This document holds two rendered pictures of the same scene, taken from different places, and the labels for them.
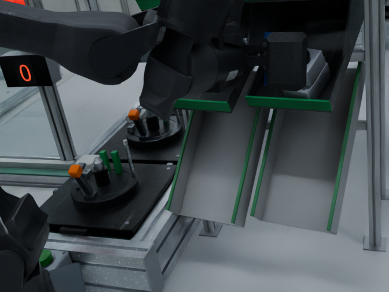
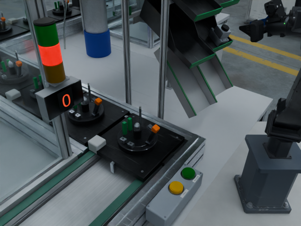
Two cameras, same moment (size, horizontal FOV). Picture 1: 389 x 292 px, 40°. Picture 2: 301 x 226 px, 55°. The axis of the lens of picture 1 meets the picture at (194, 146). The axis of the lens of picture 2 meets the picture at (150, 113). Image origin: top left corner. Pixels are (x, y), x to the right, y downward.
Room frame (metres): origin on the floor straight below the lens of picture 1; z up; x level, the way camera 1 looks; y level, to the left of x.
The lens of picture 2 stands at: (0.78, 0.92, 1.64)
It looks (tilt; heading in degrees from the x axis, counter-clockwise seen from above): 36 degrees down; 281
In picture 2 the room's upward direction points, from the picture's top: 1 degrees clockwise
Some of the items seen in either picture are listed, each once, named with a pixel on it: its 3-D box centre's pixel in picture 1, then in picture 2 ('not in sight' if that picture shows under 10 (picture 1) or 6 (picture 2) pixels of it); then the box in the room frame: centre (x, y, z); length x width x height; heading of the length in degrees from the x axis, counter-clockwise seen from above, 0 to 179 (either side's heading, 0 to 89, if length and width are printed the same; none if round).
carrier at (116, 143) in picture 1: (151, 120); (84, 105); (1.21, 0.09, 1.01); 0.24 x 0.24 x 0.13; 65
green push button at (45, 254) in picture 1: (41, 260); (188, 173); (0.78, 0.30, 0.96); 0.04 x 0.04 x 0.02
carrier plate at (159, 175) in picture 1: (107, 195); (137, 143); (0.97, 0.20, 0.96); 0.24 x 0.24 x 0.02; 65
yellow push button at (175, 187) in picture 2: not in sight; (176, 188); (0.81, 0.36, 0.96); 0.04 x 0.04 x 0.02
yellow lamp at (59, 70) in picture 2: not in sight; (54, 70); (1.16, 0.32, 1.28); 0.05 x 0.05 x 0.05
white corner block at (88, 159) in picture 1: (89, 166); (96, 144); (1.10, 0.24, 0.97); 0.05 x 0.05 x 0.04; 65
